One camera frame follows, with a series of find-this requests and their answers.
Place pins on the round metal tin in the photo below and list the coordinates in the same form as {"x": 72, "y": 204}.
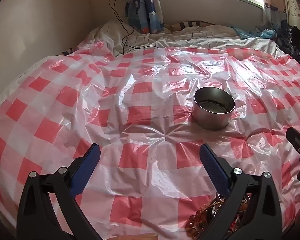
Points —
{"x": 207, "y": 120}

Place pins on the blue plastic bag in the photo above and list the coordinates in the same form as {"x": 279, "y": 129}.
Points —
{"x": 260, "y": 33}

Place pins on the red white checked plastic sheet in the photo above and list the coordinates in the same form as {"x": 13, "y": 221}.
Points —
{"x": 140, "y": 92}

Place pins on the dark striped pillow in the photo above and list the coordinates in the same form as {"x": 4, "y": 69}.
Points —
{"x": 187, "y": 25}

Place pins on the blue printed curtain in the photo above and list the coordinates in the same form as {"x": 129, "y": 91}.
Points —
{"x": 145, "y": 10}

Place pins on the black puffy jacket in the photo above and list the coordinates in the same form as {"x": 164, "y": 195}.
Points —
{"x": 295, "y": 45}

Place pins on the white striped bedsheet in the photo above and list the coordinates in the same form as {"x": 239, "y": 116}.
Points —
{"x": 202, "y": 33}

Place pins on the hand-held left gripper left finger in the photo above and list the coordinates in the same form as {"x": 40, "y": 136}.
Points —
{"x": 86, "y": 166}

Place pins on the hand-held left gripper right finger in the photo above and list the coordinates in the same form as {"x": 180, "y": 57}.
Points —
{"x": 213, "y": 166}

